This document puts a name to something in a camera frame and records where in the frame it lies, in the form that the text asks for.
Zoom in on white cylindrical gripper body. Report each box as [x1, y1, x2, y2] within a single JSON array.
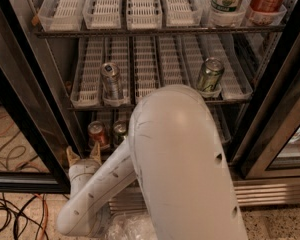
[[69, 159, 100, 198]]

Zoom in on steel fridge base grille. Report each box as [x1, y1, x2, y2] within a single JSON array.
[[108, 177, 300, 215]]

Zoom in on green can middle shelf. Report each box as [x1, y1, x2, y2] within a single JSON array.
[[196, 57, 224, 92]]

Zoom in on glass fridge door left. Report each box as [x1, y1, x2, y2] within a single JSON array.
[[0, 0, 85, 193]]

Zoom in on green soda can bottom shelf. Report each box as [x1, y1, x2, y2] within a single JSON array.
[[113, 120, 128, 146]]

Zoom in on silver blue can middle shelf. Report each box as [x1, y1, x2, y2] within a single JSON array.
[[101, 62, 123, 100]]

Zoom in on glass fridge door right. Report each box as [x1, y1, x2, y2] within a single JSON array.
[[227, 0, 300, 180]]

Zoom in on middle wire shelf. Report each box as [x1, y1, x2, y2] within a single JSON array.
[[67, 99, 251, 112]]

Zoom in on glass fridge door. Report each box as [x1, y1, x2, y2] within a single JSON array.
[[0, 0, 85, 193], [227, 0, 300, 180]]

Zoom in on red coke can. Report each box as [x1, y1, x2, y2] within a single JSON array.
[[87, 121, 110, 150]]

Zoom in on clear plastic bag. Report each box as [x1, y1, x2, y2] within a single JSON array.
[[104, 213, 158, 240]]

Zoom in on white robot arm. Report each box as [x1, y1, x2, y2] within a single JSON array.
[[56, 85, 248, 240]]

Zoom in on orange cable on floor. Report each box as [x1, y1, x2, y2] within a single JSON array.
[[33, 193, 50, 240]]

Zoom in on top wire shelf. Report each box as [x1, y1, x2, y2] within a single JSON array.
[[34, 25, 285, 39]]

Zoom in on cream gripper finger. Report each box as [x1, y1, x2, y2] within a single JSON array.
[[66, 146, 80, 166], [90, 142, 102, 165]]

